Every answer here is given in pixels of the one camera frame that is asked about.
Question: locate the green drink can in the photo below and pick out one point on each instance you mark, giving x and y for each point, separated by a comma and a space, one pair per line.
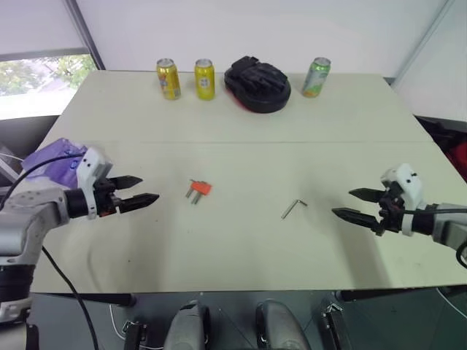
315, 80

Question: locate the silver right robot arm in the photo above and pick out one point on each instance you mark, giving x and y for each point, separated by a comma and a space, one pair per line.
443, 226

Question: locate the black window frame post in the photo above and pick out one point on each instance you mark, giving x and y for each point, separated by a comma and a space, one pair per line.
87, 33

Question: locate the dark side cabinet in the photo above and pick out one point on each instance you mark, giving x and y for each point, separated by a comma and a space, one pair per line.
22, 135

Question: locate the small red block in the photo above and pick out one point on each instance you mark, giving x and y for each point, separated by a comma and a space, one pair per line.
202, 187

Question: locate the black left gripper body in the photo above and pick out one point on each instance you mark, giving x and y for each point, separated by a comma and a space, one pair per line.
106, 198

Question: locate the red object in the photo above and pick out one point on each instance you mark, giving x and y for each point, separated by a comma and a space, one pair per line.
459, 155

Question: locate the yellow can with orange print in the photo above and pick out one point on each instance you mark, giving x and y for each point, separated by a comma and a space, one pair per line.
169, 82

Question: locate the black table clamp bracket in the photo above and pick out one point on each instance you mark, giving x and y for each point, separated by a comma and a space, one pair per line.
333, 324
134, 335

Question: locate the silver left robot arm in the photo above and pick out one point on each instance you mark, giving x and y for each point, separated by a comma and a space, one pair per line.
25, 215

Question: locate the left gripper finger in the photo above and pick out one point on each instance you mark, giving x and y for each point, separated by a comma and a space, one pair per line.
127, 181
138, 201

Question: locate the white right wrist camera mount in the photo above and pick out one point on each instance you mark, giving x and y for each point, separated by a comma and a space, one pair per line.
408, 178

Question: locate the plain yellow drink can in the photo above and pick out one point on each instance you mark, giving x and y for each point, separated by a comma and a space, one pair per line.
205, 82

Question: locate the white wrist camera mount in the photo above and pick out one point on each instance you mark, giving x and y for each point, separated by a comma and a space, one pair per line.
91, 160
408, 178

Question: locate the purple plastic bag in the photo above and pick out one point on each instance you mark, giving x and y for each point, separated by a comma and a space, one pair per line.
54, 160

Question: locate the black boxing focus pad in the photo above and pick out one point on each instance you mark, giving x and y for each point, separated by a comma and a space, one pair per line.
261, 91

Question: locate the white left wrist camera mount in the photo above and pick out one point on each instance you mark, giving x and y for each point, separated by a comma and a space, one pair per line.
91, 160

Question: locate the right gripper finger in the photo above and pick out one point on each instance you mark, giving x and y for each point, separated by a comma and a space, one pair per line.
355, 216
366, 194

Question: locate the black equipment pile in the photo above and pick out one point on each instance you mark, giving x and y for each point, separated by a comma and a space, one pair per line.
443, 133

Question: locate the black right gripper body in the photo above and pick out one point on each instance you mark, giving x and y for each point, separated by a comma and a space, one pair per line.
391, 213

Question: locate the window with trees outside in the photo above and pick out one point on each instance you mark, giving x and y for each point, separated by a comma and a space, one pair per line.
40, 73

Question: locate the grey wall corner profile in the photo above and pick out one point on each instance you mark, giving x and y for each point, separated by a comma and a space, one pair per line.
427, 40

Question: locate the white roller blind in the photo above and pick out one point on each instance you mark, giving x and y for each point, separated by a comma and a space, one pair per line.
36, 23

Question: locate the black table frame bar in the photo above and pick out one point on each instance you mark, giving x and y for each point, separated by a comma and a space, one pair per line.
383, 293
109, 299

